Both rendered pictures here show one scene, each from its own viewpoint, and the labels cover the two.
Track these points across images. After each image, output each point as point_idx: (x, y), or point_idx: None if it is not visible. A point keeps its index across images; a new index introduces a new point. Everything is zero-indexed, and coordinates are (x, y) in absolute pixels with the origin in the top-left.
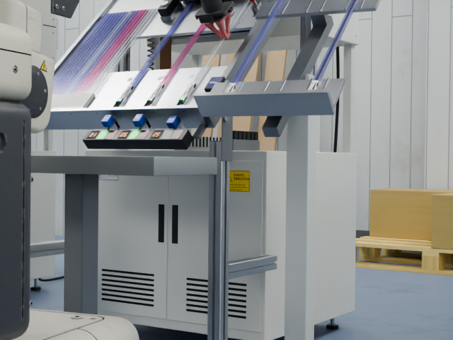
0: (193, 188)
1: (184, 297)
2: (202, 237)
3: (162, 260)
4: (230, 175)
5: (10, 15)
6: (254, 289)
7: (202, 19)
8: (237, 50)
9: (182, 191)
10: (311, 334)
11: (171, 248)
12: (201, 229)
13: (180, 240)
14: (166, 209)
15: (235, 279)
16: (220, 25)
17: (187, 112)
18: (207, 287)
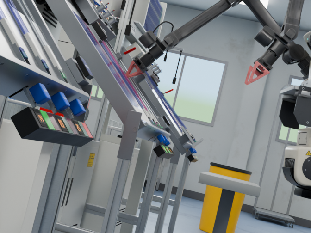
0: (80, 165)
1: None
2: (74, 198)
3: (59, 219)
4: (90, 156)
5: None
6: (78, 225)
7: (144, 69)
8: (140, 92)
9: (77, 167)
10: None
11: (64, 209)
12: (75, 193)
13: (67, 202)
14: (69, 181)
15: (75, 222)
16: (141, 74)
17: (167, 136)
18: (143, 231)
